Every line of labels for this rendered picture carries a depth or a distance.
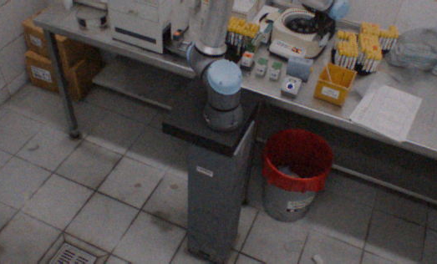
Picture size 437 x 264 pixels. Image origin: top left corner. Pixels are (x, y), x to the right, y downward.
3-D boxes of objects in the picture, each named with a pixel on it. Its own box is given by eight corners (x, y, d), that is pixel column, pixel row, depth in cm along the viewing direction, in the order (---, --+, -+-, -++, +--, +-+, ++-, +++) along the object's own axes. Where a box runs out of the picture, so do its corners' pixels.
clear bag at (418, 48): (386, 66, 206) (400, 33, 193) (382, 45, 218) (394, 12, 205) (442, 73, 205) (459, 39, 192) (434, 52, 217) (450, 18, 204)
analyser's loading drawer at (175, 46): (156, 48, 203) (156, 38, 200) (164, 40, 208) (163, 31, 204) (196, 60, 198) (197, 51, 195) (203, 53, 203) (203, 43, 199)
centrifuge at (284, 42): (261, 50, 209) (263, 28, 201) (288, 23, 227) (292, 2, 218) (306, 69, 201) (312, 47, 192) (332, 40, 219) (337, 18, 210)
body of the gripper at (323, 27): (307, 30, 179) (312, 4, 170) (320, 22, 183) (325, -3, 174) (322, 38, 175) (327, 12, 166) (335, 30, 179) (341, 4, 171)
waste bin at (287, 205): (241, 213, 249) (250, 162, 217) (264, 168, 273) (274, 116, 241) (306, 239, 240) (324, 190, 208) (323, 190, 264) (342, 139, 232)
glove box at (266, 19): (246, 39, 215) (247, 22, 208) (262, 17, 231) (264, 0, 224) (269, 47, 212) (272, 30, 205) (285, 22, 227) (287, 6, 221)
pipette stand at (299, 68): (284, 79, 195) (287, 62, 188) (287, 70, 200) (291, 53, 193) (306, 85, 193) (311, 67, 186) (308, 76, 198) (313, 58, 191)
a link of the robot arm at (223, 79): (216, 114, 155) (217, 86, 144) (200, 90, 162) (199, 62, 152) (246, 103, 159) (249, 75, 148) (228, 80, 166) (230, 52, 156)
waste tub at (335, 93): (312, 97, 188) (317, 78, 181) (321, 79, 197) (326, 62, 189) (342, 108, 184) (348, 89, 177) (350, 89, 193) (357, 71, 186)
